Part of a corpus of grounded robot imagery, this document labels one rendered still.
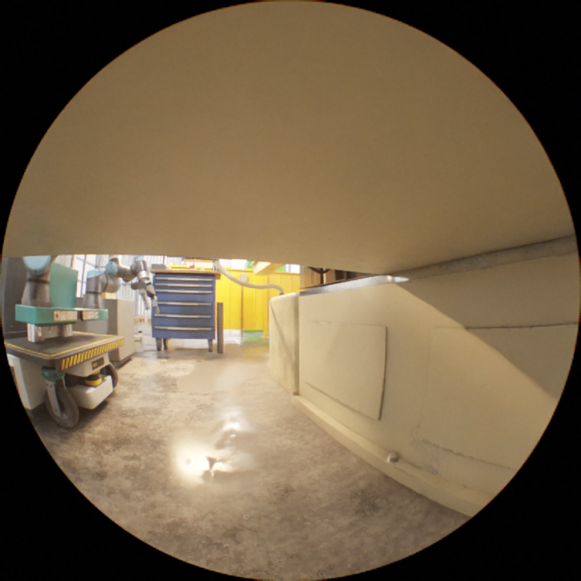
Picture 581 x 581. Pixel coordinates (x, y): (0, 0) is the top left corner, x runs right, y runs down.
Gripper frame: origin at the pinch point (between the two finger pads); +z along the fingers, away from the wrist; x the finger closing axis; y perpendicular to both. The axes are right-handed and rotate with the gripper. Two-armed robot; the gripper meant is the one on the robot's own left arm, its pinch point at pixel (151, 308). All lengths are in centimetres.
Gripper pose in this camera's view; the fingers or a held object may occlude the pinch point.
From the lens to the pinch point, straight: 115.4
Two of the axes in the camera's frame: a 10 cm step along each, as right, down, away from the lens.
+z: 4.2, 9.0, -1.0
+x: -2.6, 2.3, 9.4
